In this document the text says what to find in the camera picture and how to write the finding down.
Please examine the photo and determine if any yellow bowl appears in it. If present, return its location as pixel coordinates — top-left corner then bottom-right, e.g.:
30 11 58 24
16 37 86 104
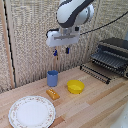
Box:
66 79 86 95

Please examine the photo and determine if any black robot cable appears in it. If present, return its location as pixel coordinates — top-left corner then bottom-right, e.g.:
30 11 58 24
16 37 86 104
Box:
79 9 128 36

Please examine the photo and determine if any yellow orange block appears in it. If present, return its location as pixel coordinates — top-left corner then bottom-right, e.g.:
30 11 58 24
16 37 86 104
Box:
45 88 61 101

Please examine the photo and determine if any white floral rim plate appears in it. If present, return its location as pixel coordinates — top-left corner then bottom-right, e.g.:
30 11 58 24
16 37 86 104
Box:
7 95 57 128

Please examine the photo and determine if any blue cup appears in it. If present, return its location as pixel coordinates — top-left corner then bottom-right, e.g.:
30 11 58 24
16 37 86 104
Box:
46 70 60 88

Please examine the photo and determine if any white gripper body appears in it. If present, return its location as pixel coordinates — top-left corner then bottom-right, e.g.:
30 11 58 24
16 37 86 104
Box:
45 27 81 48

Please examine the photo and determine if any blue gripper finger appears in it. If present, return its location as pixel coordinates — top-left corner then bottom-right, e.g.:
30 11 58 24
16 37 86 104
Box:
53 48 59 58
65 46 71 55

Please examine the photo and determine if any black wire dish rack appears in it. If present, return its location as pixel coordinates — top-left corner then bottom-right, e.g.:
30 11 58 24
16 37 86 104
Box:
79 36 128 85

